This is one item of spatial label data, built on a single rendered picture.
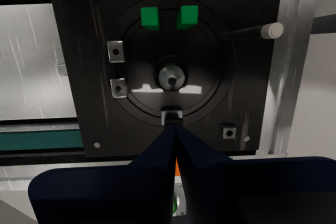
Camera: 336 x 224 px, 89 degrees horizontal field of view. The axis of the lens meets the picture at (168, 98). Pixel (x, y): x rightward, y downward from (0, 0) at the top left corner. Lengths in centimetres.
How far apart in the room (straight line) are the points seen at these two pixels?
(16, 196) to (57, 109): 30
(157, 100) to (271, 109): 16
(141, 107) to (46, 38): 17
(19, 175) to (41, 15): 23
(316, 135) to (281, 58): 26
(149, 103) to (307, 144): 37
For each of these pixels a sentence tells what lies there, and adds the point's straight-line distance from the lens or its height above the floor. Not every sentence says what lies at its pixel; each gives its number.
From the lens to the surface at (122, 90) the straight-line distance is 18.
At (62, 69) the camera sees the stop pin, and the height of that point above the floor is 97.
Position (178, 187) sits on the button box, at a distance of 30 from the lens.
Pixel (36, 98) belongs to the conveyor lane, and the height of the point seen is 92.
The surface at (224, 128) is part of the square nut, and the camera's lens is 23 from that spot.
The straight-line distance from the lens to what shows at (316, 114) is 45.
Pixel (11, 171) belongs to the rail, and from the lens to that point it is 36.
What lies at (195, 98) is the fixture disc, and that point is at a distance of 19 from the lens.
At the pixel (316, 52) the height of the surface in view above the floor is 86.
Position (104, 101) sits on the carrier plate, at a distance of 22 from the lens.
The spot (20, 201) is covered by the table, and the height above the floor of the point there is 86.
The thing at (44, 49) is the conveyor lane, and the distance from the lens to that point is 31.
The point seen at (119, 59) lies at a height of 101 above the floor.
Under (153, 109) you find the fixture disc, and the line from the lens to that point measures 19.
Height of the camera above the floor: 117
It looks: 72 degrees down
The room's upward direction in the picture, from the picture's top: 177 degrees clockwise
